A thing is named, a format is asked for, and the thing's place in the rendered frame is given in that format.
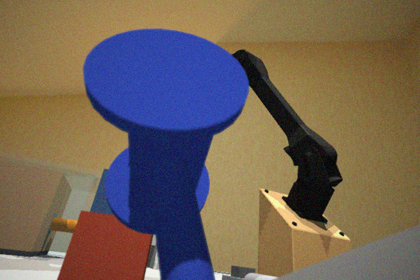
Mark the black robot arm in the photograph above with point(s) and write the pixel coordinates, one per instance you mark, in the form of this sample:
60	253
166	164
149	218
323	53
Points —
315	157

